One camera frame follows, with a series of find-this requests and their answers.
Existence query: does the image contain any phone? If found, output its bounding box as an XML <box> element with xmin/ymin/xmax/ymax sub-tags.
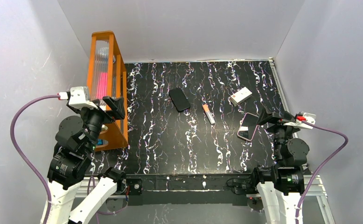
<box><xmin>237</xmin><ymin>113</ymin><xmax>258</xmax><ymax>141</ymax></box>

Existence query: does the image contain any black phone case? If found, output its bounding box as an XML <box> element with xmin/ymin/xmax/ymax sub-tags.
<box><xmin>168</xmin><ymin>88</ymin><xmax>190</xmax><ymax>112</ymax></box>

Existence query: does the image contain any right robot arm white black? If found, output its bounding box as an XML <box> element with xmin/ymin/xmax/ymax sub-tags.
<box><xmin>250</xmin><ymin>108</ymin><xmax>315</xmax><ymax>224</ymax></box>

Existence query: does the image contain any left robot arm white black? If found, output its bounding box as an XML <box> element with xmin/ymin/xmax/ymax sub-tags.
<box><xmin>41</xmin><ymin>96</ymin><xmax>126</xmax><ymax>224</ymax></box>

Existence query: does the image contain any pink box in rack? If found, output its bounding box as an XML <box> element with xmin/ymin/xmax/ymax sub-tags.
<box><xmin>97</xmin><ymin>72</ymin><xmax>108</xmax><ymax>99</ymax></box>

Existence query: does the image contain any orange wooden rack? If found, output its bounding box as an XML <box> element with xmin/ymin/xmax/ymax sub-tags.
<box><xmin>87</xmin><ymin>31</ymin><xmax>128</xmax><ymax>152</ymax></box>

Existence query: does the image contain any small white red box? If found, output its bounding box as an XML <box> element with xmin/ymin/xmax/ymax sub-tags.
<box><xmin>230</xmin><ymin>87</ymin><xmax>252</xmax><ymax>106</ymax></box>

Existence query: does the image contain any orange capped white marker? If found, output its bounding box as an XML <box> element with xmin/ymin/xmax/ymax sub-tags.
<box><xmin>202</xmin><ymin>104</ymin><xmax>216</xmax><ymax>125</ymax></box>

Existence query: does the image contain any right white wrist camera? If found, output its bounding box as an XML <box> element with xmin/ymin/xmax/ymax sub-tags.
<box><xmin>284</xmin><ymin>112</ymin><xmax>316</xmax><ymax>129</ymax></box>

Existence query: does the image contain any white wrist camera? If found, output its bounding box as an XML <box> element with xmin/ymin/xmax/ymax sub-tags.
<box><xmin>284</xmin><ymin>112</ymin><xmax>316</xmax><ymax>129</ymax></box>
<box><xmin>57</xmin><ymin>86</ymin><xmax>98</xmax><ymax>110</ymax></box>

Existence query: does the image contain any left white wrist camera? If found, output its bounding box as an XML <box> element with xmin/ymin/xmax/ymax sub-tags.
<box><xmin>57</xmin><ymin>86</ymin><xmax>98</xmax><ymax>110</ymax></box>

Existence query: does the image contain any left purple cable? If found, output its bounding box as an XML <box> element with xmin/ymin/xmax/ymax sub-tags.
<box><xmin>10</xmin><ymin>94</ymin><xmax>62</xmax><ymax>224</ymax></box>

